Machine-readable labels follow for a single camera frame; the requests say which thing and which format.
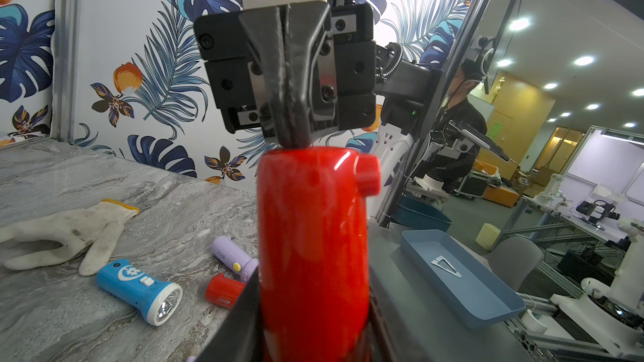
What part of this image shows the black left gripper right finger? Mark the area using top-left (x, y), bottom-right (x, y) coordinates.
top-left (367, 296), bottom-right (397, 362)

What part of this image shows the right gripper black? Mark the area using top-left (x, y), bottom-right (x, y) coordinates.
top-left (194, 1), bottom-right (377, 148)

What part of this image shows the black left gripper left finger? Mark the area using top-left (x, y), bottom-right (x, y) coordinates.
top-left (196, 271), bottom-right (262, 361)

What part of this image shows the blue flashlight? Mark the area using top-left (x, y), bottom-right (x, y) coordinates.
top-left (96, 259), bottom-right (183, 327)

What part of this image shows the red flashlight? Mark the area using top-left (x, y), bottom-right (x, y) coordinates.
top-left (205, 273), bottom-right (246, 309)
top-left (257, 147), bottom-right (381, 361)

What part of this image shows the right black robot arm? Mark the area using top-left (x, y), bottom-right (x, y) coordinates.
top-left (194, 0), bottom-right (439, 221)

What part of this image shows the red flashlight front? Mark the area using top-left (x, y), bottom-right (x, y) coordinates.
top-left (205, 273), bottom-right (246, 309)

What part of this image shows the purple flashlight right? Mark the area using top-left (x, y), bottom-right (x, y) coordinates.
top-left (211, 236), bottom-right (259, 283)

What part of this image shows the blue plastic tray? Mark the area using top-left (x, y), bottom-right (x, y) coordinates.
top-left (401, 230), bottom-right (526, 329)

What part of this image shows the white work glove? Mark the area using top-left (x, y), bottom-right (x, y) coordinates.
top-left (1, 199), bottom-right (140, 277)

